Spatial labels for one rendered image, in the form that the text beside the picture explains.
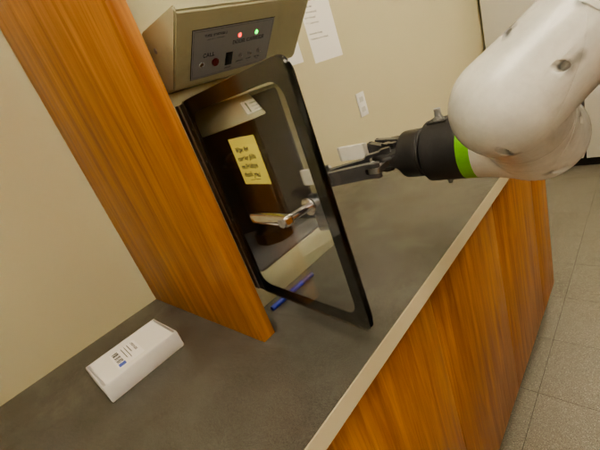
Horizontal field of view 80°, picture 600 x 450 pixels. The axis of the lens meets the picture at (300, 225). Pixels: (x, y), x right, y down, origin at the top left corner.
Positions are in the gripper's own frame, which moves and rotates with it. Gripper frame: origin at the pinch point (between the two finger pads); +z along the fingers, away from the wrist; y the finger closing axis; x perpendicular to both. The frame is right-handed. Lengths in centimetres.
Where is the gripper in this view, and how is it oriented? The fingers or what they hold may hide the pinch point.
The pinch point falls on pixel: (329, 163)
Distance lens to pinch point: 71.3
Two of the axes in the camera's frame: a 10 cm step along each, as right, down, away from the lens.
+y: -6.3, 4.8, -6.1
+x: 3.3, 8.8, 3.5
